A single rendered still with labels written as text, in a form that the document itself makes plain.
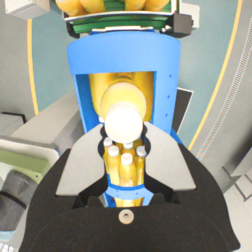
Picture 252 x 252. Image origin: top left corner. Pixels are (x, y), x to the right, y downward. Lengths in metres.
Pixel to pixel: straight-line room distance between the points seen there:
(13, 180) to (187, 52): 1.76
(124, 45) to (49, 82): 1.56
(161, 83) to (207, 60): 1.57
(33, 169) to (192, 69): 1.71
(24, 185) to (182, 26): 0.79
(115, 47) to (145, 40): 0.05
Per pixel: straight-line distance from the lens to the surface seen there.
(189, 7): 0.70
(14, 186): 0.54
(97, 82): 0.32
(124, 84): 0.16
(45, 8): 0.51
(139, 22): 0.57
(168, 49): 0.24
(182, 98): 1.52
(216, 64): 1.87
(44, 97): 1.83
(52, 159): 0.49
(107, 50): 0.21
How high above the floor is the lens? 1.44
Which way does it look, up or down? 61 degrees down
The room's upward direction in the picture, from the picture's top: 177 degrees clockwise
